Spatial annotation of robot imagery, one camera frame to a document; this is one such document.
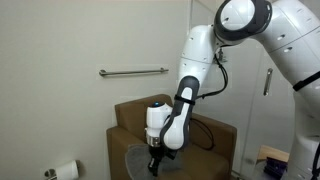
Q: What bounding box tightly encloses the metal towel bar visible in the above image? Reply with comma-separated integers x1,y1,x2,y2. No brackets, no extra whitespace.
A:
98,67,170,78

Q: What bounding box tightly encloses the brown cardboard box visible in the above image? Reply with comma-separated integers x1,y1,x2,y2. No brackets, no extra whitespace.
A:
105,93,238,180

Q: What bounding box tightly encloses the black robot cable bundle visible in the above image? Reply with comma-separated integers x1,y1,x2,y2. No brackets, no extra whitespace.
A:
189,43,230,152

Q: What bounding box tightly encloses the glass shower door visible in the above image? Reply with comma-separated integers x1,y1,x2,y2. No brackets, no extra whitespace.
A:
188,0,299,174

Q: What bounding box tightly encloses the chrome toilet paper holder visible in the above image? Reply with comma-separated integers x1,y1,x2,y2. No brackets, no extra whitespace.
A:
43,168,58,180

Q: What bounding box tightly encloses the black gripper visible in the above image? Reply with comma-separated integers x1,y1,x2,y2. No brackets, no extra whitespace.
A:
147,144,178,177

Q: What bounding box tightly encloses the white toilet paper roll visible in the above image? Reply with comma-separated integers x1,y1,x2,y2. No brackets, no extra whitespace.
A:
54,159,80,180

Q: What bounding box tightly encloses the grey terry cloth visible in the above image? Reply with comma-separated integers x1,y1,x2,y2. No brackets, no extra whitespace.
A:
124,143,184,180

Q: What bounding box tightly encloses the purple object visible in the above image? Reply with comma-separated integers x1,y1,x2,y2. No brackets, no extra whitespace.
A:
263,156,289,178

